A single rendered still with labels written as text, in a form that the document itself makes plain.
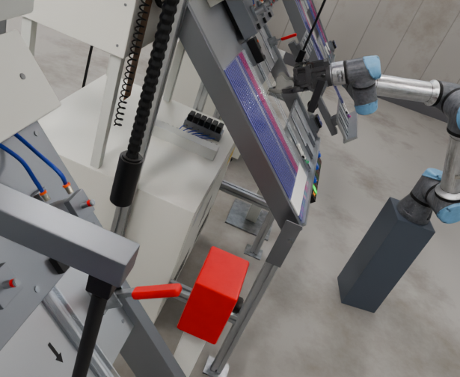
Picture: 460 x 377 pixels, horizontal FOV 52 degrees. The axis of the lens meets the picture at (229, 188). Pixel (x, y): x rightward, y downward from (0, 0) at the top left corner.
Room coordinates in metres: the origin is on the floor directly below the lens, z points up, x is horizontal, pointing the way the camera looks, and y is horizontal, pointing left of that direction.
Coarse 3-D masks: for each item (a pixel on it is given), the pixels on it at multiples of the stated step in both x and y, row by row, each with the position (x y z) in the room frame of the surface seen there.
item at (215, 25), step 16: (192, 0) 1.26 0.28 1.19; (208, 16) 1.32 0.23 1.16; (224, 16) 1.46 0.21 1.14; (208, 32) 1.26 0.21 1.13; (224, 32) 1.39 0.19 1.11; (240, 32) 1.54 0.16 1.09; (224, 48) 1.32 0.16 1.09; (240, 48) 1.46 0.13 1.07; (272, 48) 1.84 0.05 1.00; (224, 64) 1.26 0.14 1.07; (272, 64) 1.73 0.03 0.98
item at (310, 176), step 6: (318, 138) 1.83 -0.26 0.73; (318, 144) 1.76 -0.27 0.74; (318, 150) 1.71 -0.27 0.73; (312, 156) 1.66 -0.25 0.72; (312, 162) 1.60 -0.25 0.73; (312, 168) 1.55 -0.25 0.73; (312, 174) 1.50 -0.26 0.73; (312, 180) 1.45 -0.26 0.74; (312, 186) 1.42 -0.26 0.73; (306, 198) 1.33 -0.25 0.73; (306, 204) 1.29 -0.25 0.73; (306, 210) 1.25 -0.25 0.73; (306, 216) 1.22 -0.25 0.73; (306, 222) 1.19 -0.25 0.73
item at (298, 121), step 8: (296, 104) 1.81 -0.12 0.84; (296, 112) 1.75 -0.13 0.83; (296, 120) 1.69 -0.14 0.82; (304, 120) 1.81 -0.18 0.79; (296, 128) 1.64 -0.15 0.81; (304, 128) 1.75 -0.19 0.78; (288, 136) 1.50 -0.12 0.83; (296, 136) 1.60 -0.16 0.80; (304, 136) 1.70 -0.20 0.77; (312, 136) 1.81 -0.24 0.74; (304, 144) 1.64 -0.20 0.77; (312, 144) 1.75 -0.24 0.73; (296, 152) 1.51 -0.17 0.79; (304, 152) 1.61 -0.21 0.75; (312, 152) 1.70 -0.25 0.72; (304, 160) 1.53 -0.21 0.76; (304, 168) 1.51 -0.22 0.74
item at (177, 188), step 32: (96, 96) 1.64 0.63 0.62; (64, 128) 1.34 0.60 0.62; (96, 128) 1.42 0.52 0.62; (128, 128) 1.50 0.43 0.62; (224, 128) 1.81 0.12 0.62; (64, 160) 1.19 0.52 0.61; (160, 160) 1.38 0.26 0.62; (192, 160) 1.46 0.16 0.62; (224, 160) 1.56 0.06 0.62; (96, 192) 1.18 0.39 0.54; (160, 192) 1.20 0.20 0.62; (192, 192) 1.27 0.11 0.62; (128, 224) 1.18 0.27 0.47; (160, 224) 1.18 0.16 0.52; (192, 224) 1.21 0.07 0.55; (160, 256) 1.17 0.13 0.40
